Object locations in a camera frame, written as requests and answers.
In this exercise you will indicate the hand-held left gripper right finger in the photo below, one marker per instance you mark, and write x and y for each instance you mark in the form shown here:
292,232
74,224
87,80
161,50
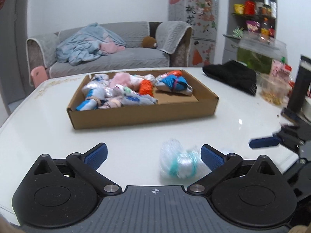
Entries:
211,156

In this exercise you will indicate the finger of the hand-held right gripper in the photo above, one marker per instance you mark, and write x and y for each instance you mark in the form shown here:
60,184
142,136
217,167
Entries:
264,142
290,116

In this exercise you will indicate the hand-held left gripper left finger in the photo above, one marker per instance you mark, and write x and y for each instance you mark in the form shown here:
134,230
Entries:
97,155

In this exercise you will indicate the bubble wrap bundle teal band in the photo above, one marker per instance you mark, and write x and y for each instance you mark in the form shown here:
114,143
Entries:
179,162

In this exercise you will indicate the blue white striped towel roll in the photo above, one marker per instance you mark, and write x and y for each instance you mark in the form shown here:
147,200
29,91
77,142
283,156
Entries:
87,103

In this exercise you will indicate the shallow cardboard box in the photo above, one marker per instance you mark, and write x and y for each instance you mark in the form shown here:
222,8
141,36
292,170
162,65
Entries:
145,116

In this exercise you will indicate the white bubble wrap bundle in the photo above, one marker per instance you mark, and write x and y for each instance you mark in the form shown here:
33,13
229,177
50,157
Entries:
112,91

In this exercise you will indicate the clear plastic bundle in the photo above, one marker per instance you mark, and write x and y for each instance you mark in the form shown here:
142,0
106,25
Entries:
92,87

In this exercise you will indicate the white blue printed bundle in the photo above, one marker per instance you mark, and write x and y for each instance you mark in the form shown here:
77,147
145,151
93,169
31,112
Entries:
99,79

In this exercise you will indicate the pink fluffy bundle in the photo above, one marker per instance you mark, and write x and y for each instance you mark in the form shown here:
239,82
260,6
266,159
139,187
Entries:
120,79

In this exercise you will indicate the large orange plastic bundle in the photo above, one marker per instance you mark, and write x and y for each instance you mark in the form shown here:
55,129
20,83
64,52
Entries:
145,87

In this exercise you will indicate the blue knit cloth bundle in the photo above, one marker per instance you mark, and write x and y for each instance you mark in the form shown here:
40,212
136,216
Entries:
172,82

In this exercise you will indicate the small orange bundle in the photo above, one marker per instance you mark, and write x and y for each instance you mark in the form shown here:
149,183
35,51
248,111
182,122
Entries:
175,73

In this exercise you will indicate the small white printed bundle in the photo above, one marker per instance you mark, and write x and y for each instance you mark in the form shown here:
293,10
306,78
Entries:
149,77

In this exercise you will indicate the tall black box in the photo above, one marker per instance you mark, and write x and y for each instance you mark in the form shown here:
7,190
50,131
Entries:
298,89

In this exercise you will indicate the clear plastic food container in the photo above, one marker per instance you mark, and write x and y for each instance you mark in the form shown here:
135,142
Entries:
273,89

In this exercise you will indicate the red packet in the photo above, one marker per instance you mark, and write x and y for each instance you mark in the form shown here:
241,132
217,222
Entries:
288,69

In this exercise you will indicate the pink snack packet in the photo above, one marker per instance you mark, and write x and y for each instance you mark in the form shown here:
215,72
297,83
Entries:
278,68

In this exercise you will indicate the green capped bottle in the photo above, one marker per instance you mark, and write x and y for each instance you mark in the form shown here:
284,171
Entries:
283,60

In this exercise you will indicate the green water fish tank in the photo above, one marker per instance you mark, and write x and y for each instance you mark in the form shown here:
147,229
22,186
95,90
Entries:
257,58

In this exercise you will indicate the black knit hat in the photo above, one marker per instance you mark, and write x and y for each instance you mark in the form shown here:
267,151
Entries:
230,76

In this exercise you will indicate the grey cabinet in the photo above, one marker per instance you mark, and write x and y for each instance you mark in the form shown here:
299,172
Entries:
229,51

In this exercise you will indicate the dark sauce bottle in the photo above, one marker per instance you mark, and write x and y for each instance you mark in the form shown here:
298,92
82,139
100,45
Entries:
264,28

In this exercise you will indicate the purple snack bag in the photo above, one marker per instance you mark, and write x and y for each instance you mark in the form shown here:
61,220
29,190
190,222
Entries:
253,26

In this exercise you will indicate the green paper ornament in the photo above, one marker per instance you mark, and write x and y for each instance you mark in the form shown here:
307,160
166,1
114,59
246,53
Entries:
238,32

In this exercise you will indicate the pink plastic stool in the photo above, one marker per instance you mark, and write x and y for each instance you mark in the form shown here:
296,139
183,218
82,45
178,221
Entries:
38,75

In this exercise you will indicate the grey knitted sofa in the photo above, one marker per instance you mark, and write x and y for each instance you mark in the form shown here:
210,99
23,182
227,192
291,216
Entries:
136,58

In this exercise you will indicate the pink cloth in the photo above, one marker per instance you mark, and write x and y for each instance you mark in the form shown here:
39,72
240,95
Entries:
110,48

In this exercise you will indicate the light blue blanket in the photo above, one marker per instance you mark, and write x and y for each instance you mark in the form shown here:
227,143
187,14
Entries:
80,46

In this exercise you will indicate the red canister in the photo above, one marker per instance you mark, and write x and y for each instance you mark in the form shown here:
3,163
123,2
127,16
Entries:
249,7

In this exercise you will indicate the yellow cup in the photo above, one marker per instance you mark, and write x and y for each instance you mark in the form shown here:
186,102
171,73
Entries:
238,8

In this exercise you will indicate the brown plush toy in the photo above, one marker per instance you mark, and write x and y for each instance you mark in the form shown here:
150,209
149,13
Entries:
148,42

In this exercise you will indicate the grey knitted sofa throw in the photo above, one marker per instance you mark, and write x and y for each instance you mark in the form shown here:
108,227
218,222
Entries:
172,36

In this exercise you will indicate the flower decorated fridge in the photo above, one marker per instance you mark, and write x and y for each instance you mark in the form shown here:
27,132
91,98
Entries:
194,17

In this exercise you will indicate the red round door ornament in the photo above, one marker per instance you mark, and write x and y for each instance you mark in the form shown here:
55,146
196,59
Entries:
2,1

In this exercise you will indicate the wall shelf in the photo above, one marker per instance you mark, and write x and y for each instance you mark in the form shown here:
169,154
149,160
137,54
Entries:
252,17

